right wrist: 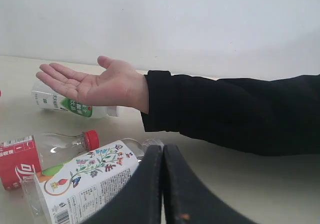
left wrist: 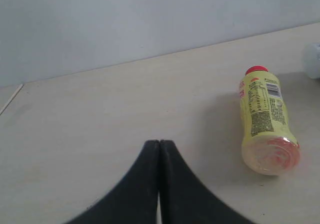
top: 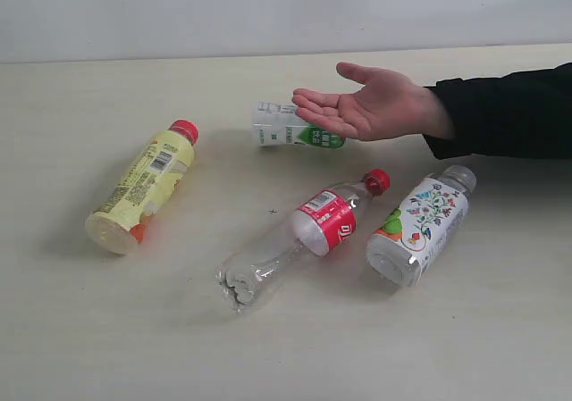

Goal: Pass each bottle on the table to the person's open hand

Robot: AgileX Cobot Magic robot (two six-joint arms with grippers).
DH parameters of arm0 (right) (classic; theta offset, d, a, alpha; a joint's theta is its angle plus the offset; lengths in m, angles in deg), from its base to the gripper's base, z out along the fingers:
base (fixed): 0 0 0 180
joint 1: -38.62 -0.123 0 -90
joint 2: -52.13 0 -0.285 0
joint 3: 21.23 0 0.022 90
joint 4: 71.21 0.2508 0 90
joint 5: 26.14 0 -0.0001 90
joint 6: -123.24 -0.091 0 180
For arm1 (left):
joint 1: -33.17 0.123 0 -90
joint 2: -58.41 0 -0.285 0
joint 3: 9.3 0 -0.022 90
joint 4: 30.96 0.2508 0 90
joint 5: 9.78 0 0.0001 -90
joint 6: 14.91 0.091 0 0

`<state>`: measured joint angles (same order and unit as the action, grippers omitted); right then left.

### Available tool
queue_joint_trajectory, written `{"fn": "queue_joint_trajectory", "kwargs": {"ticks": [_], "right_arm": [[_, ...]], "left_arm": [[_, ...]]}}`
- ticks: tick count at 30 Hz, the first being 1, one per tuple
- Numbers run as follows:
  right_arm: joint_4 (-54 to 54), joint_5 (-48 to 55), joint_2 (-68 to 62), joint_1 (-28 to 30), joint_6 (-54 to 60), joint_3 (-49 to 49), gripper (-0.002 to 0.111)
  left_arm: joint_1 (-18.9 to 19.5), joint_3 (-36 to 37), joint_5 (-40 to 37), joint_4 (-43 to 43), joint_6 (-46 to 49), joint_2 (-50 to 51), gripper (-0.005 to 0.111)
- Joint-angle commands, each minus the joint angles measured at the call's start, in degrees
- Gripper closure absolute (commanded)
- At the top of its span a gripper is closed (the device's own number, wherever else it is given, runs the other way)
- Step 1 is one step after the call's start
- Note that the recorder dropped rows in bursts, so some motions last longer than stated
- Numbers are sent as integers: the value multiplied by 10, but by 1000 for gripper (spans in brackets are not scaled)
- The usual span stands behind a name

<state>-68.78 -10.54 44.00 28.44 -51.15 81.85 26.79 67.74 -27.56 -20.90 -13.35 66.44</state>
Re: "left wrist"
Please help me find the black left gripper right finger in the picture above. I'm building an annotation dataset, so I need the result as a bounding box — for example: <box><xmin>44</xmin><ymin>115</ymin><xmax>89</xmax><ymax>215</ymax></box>
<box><xmin>159</xmin><ymin>140</ymin><xmax>251</xmax><ymax>224</ymax></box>

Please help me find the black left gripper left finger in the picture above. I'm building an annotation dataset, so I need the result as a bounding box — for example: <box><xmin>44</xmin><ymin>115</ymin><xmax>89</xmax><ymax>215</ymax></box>
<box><xmin>68</xmin><ymin>140</ymin><xmax>160</xmax><ymax>224</ymax></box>

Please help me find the yellow bottle with red cap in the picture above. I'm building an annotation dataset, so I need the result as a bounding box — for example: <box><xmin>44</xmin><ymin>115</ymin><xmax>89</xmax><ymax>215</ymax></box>
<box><xmin>238</xmin><ymin>66</ymin><xmax>300</xmax><ymax>176</ymax></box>

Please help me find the green label white bottle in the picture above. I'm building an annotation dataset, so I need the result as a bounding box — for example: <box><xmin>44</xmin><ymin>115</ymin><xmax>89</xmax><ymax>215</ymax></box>
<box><xmin>303</xmin><ymin>42</ymin><xmax>320</xmax><ymax>79</ymax></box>

